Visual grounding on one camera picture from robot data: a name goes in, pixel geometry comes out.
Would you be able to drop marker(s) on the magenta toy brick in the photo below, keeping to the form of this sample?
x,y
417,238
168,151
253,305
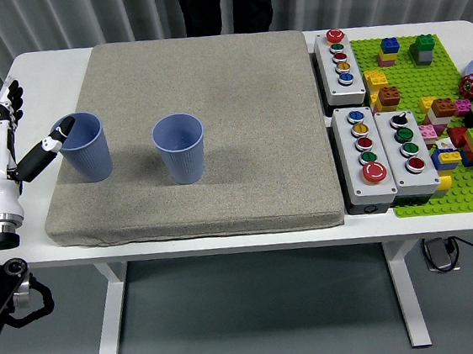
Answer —
x,y
463,107

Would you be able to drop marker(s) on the flat yellow toy brick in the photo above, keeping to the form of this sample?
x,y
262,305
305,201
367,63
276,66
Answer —
x,y
387,57

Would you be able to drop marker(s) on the dark green toy brick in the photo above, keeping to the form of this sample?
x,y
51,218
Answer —
x,y
423,44

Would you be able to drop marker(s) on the brown toy brick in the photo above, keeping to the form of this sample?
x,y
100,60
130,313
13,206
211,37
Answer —
x,y
444,107
389,96

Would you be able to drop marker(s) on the person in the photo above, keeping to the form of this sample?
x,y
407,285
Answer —
x,y
202,11

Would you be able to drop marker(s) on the lime green brick baseplate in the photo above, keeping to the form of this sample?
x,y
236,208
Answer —
x,y
408,83

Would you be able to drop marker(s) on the grey power adapter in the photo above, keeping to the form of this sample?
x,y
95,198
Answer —
x,y
438,254

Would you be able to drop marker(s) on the blue ribbed plastic cup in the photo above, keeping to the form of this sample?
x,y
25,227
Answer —
x,y
90,158
184,161

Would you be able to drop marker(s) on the five-button grey control box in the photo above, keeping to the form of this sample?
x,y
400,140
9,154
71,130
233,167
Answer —
x,y
351,160
337,86

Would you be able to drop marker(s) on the white toy brick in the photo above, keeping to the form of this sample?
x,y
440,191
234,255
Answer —
x,y
438,119

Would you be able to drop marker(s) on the grey-brown fabric mat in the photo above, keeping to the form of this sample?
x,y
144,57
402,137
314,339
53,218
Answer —
x,y
237,143

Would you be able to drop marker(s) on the red toy brick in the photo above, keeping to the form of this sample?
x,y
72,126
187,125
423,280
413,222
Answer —
x,y
457,137

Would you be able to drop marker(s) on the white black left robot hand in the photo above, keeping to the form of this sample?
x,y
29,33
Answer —
x,y
0,159

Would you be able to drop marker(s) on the white table leg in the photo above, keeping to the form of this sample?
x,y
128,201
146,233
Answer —
x,y
111,317
407,294

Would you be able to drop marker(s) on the small table label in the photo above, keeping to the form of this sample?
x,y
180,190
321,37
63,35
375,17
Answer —
x,y
8,79

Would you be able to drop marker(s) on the red toy valve wheel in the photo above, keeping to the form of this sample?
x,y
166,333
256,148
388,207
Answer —
x,y
470,86

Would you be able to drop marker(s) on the four-control grey switch box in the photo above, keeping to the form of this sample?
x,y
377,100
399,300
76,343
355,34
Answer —
x,y
391,156

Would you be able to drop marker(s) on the flat pink toy brick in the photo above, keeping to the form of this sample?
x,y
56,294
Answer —
x,y
385,63

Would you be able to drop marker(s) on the white pleated curtain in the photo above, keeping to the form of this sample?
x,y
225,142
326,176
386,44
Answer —
x,y
76,16

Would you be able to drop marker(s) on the grey toy brick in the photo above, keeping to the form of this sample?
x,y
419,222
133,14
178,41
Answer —
x,y
425,58

